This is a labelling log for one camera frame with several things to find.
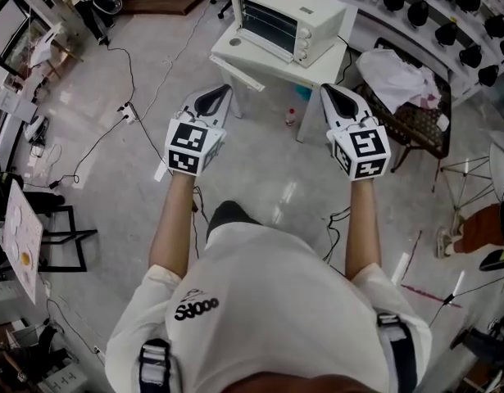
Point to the teal plastic object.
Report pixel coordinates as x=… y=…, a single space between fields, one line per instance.
x=304 y=92

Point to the clear bottle with red cap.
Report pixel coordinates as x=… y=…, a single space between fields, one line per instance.
x=291 y=118

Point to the white toaster oven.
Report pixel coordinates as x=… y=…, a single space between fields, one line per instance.
x=325 y=19

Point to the crumpled white cloth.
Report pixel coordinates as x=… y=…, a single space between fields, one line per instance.
x=391 y=76

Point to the rows of black caps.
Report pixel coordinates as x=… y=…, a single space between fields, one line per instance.
x=417 y=12

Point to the person's right forearm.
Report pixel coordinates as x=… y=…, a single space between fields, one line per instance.
x=362 y=227

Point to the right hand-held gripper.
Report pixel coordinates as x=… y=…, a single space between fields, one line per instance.
x=366 y=150

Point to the person's left forearm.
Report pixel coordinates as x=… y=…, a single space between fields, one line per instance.
x=173 y=219

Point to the white oven door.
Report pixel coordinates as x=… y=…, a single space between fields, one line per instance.
x=251 y=55

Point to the white patterned board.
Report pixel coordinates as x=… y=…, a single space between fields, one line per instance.
x=24 y=227

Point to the white shelf unit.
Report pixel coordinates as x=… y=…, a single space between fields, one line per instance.
x=382 y=27

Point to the person's white shirt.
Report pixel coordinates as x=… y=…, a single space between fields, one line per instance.
x=276 y=301

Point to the white square table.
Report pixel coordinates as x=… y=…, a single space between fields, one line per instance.
x=317 y=70

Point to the black metal frame stand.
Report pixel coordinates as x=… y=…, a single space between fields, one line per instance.
x=77 y=232

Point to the person's black trousers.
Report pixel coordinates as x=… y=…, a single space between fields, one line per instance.
x=231 y=215

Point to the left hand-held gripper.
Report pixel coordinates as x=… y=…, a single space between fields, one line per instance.
x=186 y=141

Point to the white power strip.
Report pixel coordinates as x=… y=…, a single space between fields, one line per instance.
x=128 y=115

